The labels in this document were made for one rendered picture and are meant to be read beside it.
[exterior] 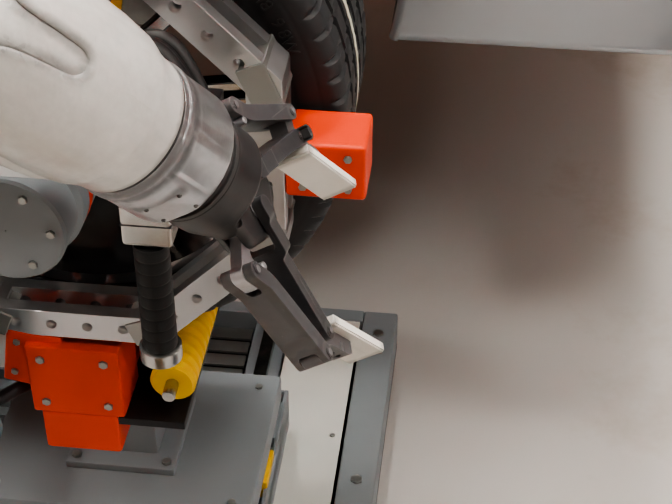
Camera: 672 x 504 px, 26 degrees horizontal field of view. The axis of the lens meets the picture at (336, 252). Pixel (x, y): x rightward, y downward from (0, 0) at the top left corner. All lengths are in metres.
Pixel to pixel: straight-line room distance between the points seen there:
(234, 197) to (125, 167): 0.10
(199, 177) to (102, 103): 0.10
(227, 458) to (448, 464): 0.46
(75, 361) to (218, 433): 0.41
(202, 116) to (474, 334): 1.87
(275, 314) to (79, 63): 0.25
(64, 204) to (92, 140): 0.73
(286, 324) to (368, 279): 1.87
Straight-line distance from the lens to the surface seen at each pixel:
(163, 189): 0.86
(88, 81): 0.78
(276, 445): 2.24
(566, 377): 2.63
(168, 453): 2.14
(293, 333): 0.95
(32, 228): 1.53
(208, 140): 0.86
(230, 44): 1.53
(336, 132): 1.60
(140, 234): 1.40
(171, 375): 1.83
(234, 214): 0.91
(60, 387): 1.86
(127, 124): 0.80
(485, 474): 2.44
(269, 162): 0.98
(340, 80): 1.64
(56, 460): 2.17
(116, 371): 1.82
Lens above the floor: 1.75
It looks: 37 degrees down
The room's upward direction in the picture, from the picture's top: straight up
